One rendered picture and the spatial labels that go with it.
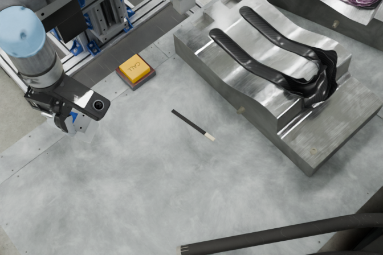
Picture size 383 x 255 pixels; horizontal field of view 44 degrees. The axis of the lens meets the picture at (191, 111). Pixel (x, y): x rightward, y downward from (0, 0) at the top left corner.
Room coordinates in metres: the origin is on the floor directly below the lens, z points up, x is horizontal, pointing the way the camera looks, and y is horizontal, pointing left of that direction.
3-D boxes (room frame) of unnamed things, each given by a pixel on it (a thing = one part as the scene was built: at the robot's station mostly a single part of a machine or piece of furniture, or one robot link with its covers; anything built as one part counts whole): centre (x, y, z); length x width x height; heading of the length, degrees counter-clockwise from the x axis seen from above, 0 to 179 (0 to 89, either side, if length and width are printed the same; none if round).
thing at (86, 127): (0.51, 0.29, 0.93); 0.13 x 0.05 x 0.05; 65
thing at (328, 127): (0.64, -0.22, 0.87); 0.50 x 0.26 x 0.14; 37
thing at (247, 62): (0.66, -0.22, 0.92); 0.35 x 0.16 x 0.09; 37
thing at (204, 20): (0.79, -0.05, 0.87); 0.05 x 0.05 x 0.04; 37
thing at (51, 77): (0.49, 0.27, 1.17); 0.08 x 0.08 x 0.05
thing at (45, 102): (0.50, 0.28, 1.09); 0.09 x 0.08 x 0.12; 65
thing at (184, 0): (0.87, 0.02, 0.93); 0.13 x 0.05 x 0.05; 35
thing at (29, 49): (0.50, 0.27, 1.25); 0.09 x 0.08 x 0.11; 33
